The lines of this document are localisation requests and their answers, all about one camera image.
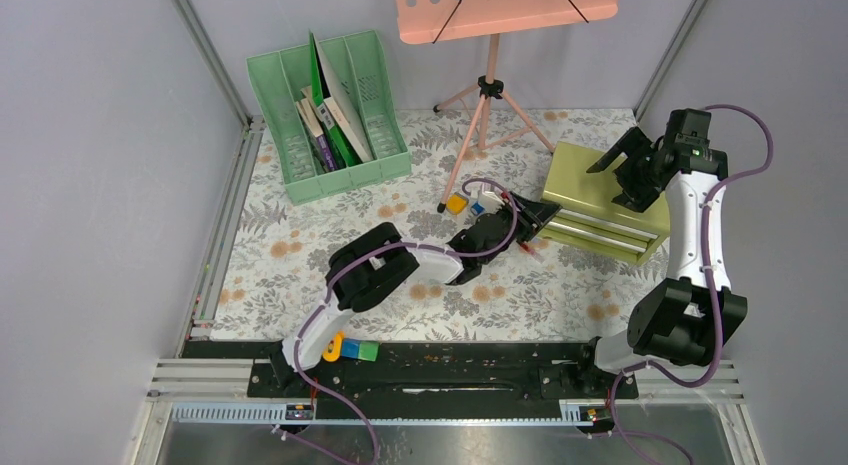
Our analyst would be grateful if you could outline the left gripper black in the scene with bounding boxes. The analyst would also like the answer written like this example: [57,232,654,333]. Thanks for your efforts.
[478,192,559,266]

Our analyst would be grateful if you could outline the yellow-green drawer cabinet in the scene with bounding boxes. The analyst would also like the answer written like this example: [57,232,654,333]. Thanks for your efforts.
[539,142,670,265]

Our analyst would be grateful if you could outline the purple Treehouse book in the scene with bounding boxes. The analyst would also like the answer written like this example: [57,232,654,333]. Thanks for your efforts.
[295,98,339,173]

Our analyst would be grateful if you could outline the white binder folder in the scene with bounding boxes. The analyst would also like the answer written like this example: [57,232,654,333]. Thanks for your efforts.
[312,32,376,164]

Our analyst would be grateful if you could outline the green plastic folder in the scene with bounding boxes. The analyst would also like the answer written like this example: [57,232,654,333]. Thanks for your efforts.
[307,29,364,168]

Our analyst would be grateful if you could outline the blue grey toy piece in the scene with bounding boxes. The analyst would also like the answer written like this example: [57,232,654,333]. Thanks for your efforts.
[469,202,485,216]

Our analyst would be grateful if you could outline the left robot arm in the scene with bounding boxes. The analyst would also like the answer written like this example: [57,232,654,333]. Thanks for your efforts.
[269,192,561,396]

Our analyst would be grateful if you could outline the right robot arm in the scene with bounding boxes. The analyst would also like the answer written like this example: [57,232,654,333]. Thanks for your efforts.
[573,108,747,397]

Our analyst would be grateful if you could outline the red transparent pen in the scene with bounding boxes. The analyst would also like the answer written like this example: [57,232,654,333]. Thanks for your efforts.
[519,243,540,258]

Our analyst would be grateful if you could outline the floral table mat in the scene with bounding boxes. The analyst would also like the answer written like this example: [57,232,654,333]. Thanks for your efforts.
[210,109,669,342]

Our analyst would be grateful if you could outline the yellow toy block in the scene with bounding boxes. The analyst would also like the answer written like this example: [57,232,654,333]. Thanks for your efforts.
[445,193,469,216]

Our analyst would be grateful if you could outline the orange blue green block stack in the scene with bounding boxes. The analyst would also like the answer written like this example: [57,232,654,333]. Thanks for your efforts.
[322,332,380,362]

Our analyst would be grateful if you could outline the green desktop file organizer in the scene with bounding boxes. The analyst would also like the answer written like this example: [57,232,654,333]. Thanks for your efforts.
[246,30,411,204]

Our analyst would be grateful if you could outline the pink music stand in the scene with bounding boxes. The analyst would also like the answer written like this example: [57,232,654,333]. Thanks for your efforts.
[395,0,619,213]

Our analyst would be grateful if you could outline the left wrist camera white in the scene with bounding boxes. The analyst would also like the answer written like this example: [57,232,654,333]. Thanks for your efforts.
[477,190,504,213]

